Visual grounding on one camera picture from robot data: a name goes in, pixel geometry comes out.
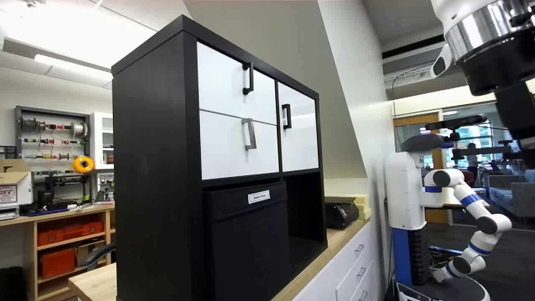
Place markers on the black device on counter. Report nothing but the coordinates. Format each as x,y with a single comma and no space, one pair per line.
340,213

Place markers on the white counter with drawers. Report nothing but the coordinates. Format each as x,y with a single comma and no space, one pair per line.
345,269

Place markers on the black fabric storage bin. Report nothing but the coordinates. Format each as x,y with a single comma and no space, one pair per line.
245,252

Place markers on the white blue mobile robot arm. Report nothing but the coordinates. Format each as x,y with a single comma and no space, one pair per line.
474,210

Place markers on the long red toolbox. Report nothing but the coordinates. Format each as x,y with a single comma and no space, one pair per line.
69,232

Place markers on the yellow foam block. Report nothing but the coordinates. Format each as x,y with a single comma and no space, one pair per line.
365,208

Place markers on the black wooden kitchen cabinet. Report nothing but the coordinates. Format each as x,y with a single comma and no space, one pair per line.
151,168

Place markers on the white blue mobile robot body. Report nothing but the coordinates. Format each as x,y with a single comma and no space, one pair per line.
403,195

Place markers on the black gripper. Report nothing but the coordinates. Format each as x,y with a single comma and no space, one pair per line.
502,61

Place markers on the white wall shelf cabinet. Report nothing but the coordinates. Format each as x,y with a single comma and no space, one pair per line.
104,140

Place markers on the blue sofa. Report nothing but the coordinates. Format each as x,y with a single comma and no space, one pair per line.
510,193

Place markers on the yellow filament spool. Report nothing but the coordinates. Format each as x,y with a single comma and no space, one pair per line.
84,165

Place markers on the small red toolbox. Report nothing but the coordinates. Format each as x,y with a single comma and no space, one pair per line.
57,264

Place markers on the wooden workbench with shelves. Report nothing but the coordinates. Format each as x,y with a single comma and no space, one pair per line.
27,245

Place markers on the light wooden table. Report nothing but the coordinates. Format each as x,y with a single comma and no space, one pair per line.
97,285

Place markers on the black benchtop machine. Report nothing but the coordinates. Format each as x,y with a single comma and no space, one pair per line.
52,193

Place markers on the white cabinet door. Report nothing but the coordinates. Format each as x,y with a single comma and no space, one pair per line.
301,145

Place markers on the white cardboard box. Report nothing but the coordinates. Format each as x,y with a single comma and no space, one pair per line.
14,193

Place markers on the grey wall tool rack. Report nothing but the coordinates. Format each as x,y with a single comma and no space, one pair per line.
51,135

